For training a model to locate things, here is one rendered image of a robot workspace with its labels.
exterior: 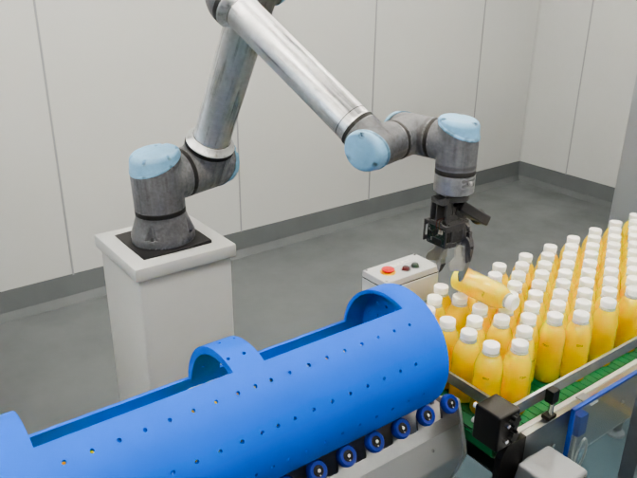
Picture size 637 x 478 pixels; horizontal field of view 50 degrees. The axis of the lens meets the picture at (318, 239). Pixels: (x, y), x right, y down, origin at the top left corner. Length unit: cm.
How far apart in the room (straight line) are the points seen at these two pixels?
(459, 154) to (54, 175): 292
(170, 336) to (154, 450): 96
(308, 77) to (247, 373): 66
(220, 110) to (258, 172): 268
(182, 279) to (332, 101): 79
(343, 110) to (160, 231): 78
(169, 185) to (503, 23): 445
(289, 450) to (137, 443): 28
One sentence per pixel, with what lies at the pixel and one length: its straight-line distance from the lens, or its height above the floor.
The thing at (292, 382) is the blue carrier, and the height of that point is 119.
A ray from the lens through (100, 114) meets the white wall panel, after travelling 406.
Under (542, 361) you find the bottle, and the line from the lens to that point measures 183.
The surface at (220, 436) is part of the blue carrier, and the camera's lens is 119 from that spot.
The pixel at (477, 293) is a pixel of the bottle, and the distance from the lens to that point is 178.
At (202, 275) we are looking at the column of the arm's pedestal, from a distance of 205.
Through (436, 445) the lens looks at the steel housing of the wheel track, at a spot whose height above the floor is 89.
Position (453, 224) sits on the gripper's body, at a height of 135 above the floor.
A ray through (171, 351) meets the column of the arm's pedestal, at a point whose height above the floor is 80.
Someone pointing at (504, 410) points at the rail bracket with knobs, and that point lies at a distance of 156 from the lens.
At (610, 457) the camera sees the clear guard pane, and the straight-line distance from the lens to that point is 202.
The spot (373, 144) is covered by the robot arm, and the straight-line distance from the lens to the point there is 141.
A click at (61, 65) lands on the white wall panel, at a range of 395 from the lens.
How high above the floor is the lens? 191
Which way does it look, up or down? 23 degrees down
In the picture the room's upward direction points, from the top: 1 degrees clockwise
